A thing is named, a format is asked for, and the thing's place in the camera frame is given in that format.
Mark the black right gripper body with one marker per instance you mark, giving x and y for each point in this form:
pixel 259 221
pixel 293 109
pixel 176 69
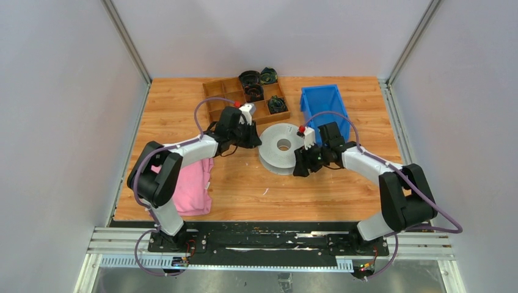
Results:
pixel 315 157

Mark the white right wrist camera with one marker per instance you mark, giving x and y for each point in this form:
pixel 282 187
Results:
pixel 309 138

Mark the wooden divided tray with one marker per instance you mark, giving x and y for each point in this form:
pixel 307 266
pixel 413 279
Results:
pixel 231 88

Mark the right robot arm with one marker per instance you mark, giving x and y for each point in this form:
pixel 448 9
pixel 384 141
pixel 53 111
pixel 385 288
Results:
pixel 405 196

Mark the blue plastic bin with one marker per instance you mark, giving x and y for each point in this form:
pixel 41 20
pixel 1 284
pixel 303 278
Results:
pixel 322 98

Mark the pink folded cloth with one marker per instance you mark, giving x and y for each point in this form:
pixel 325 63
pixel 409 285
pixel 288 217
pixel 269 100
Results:
pixel 191 196

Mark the orange black rolled tie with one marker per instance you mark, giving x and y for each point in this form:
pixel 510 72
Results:
pixel 253 93

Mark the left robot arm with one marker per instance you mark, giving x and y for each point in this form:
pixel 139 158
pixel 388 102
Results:
pixel 155 174

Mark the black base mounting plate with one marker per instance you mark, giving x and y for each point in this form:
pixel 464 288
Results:
pixel 269 235

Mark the aluminium frame rail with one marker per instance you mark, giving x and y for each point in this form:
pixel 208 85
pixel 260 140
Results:
pixel 128 247

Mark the green patterned rolled tie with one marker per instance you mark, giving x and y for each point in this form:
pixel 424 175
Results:
pixel 277 105

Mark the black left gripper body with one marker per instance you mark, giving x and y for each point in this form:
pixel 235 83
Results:
pixel 245 136

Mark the grey perforated cable spool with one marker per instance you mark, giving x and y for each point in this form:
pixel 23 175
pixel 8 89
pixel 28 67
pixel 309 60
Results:
pixel 276 152

